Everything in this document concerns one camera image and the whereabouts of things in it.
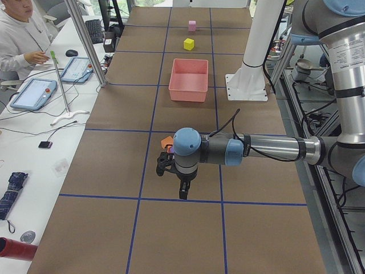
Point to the aluminium frame post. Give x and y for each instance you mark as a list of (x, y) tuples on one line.
[(85, 39)]

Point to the blue teach pendant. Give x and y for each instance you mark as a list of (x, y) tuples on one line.
[(35, 94), (78, 70)]

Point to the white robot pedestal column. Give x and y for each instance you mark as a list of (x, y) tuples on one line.
[(248, 83)]

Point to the far blue teach pendant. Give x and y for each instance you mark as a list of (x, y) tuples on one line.
[(78, 70)]

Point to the pink plastic bin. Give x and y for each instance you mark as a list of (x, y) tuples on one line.
[(189, 80)]

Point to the yellow foam block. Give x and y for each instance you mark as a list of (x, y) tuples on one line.
[(188, 44)]

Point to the small black device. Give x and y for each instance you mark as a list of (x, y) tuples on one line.
[(45, 144)]

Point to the near blue teach pendant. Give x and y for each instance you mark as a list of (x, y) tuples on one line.
[(35, 94)]

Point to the orange foam block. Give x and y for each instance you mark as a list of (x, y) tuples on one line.
[(167, 142)]

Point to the red cylinder bottle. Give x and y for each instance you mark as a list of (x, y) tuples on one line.
[(17, 250)]

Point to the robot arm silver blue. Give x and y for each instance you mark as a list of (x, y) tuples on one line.
[(340, 26)]

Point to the person in white hoodie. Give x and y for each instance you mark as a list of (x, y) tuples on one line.
[(25, 39)]

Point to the black computer mouse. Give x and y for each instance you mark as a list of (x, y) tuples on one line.
[(71, 53)]

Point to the silver stick with green tip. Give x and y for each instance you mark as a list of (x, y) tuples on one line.
[(68, 114)]

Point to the folded navy umbrella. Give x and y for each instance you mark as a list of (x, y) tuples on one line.
[(16, 182)]

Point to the pink foam block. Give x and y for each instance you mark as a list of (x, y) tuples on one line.
[(191, 25)]

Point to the black brown box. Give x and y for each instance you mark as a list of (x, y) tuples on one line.
[(109, 42)]

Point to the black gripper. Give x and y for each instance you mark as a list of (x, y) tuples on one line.
[(186, 178)]

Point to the black keyboard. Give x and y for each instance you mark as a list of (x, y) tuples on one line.
[(94, 30)]

